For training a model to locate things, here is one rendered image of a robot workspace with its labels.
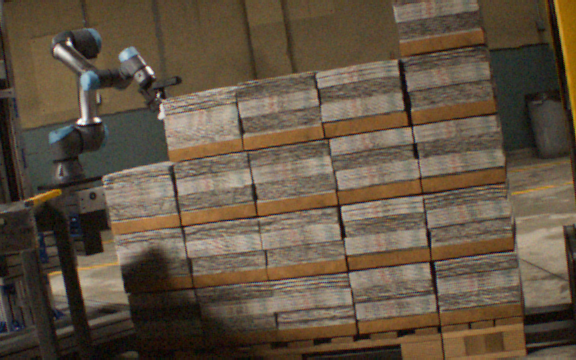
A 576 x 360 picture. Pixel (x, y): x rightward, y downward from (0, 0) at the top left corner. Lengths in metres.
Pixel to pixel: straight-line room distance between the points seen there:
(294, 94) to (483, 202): 0.74
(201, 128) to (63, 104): 6.94
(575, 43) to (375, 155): 0.79
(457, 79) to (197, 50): 7.14
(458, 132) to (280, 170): 0.63
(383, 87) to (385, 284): 0.67
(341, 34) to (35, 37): 3.53
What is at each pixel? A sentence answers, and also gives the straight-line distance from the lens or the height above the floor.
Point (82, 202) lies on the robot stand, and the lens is 3.56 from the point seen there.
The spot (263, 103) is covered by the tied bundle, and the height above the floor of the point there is 0.99.
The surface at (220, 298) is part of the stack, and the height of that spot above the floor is 0.33.
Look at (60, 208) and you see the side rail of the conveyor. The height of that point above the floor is 0.75.
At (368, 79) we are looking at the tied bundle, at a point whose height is 1.01.
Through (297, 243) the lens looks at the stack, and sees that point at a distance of 3.00.
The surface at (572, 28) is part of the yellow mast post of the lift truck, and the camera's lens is 2.67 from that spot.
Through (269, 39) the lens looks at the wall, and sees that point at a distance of 9.74.
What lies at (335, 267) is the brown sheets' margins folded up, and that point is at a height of 0.39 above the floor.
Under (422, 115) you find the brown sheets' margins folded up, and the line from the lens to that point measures 2.87.
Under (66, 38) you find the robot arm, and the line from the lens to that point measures 3.67.
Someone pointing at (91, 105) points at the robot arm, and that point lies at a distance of 3.75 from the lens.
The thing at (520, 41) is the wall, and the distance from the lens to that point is 10.41.
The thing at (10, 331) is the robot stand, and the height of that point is 0.23.
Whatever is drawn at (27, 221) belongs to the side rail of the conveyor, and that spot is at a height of 0.76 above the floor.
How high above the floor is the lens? 0.93
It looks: 4 degrees down
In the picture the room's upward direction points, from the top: 9 degrees counter-clockwise
